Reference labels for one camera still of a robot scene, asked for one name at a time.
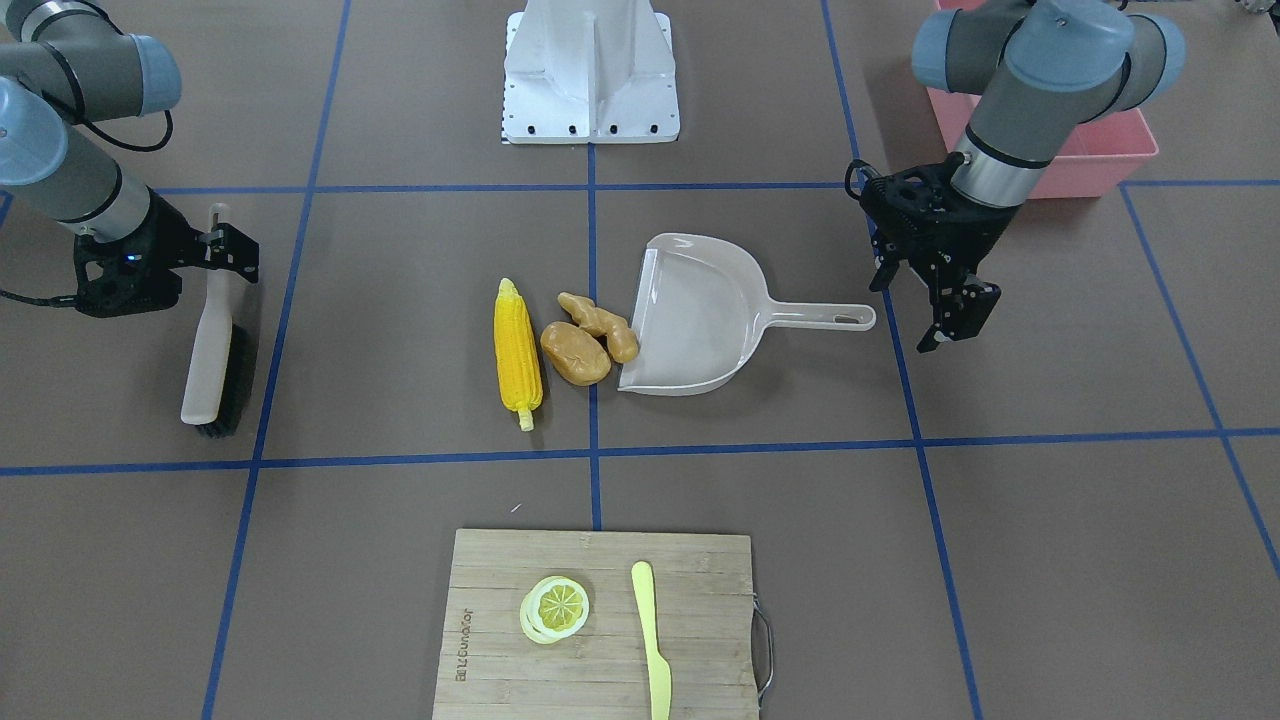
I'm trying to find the tan toy ginger root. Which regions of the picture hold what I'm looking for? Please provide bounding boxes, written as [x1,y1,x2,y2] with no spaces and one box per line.
[557,292,640,364]

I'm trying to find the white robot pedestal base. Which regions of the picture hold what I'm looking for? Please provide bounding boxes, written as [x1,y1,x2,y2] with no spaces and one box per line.
[500,1,681,145]

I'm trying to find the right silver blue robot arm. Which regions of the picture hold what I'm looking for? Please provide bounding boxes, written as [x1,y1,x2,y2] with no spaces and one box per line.
[1,1,260,318]

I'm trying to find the beige brush black bristles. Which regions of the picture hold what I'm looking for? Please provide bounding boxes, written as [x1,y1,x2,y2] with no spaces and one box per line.
[180,202,253,439]

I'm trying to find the pink plastic bin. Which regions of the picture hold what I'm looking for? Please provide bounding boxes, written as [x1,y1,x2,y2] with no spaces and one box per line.
[911,1,1187,208]

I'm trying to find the brown toy potato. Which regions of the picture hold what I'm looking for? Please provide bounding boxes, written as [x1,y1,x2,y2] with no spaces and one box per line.
[539,322,613,387]

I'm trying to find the beige plastic dustpan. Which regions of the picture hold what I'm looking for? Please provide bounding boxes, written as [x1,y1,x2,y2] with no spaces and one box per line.
[618,233,877,396]

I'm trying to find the yellow toy corn cob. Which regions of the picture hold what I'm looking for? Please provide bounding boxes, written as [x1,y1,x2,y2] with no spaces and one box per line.
[493,277,543,432]

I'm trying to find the yellow toy lemon slice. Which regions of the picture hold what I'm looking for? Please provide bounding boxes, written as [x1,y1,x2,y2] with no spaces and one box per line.
[517,577,591,644]

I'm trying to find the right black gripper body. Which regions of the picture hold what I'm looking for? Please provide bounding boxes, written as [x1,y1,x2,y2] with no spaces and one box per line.
[73,191,209,318]

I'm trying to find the bamboo cutting board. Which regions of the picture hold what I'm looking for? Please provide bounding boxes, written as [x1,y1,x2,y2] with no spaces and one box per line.
[431,529,760,719]

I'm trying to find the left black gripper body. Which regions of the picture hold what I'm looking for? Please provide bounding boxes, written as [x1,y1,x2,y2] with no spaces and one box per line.
[858,160,1016,291]

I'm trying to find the yellow plastic toy knife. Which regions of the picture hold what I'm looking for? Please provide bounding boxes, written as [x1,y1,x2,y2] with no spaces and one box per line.
[631,561,673,719]

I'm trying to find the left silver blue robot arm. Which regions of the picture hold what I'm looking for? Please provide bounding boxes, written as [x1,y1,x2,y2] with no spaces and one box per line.
[845,1,1188,354]

